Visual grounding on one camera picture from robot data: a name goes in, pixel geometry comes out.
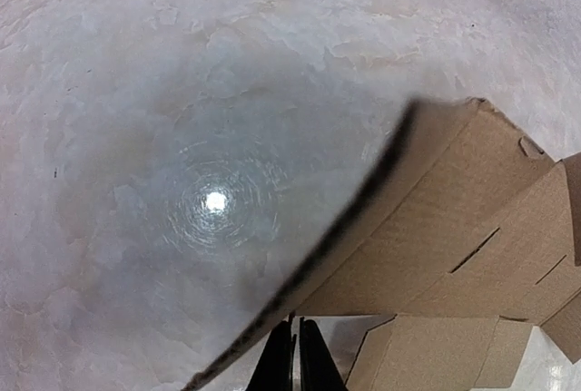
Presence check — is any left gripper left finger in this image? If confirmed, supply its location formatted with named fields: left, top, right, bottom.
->
left=248, top=318, right=297, bottom=391

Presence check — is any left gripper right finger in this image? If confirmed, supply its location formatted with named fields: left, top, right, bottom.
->
left=299, top=318, right=348, bottom=391

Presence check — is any brown cardboard box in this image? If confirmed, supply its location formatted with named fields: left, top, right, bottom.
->
left=187, top=98, right=580, bottom=390

